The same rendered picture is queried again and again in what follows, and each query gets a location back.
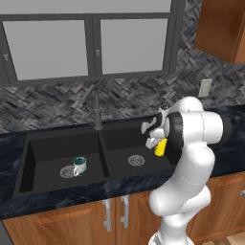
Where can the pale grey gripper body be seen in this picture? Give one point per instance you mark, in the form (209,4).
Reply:
(153,140)

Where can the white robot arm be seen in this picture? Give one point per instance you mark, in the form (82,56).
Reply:
(197,166)

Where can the yellow cup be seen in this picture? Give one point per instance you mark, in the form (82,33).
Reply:
(160,147)

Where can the round metal sink drain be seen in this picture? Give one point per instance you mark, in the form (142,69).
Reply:
(66,172)
(136,160)

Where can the green and white mug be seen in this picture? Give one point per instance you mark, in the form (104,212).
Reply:
(80,166)

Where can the black double basin sink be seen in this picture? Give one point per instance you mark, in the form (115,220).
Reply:
(63,150)

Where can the dark grey tap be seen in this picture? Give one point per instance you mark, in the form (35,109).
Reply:
(97,115)

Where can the narrow brown cupboard door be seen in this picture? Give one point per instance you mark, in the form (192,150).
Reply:
(140,220)

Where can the dark framed window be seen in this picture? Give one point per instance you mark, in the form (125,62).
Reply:
(92,41)

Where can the wide brown cupboard door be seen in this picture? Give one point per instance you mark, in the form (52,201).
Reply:
(63,226)

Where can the grey appliance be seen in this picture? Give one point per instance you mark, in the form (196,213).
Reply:
(4,236)

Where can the white wall socket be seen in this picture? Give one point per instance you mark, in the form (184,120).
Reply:
(205,88)

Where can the brown wooden wall cupboard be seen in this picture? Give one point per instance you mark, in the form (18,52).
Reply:
(220,28)

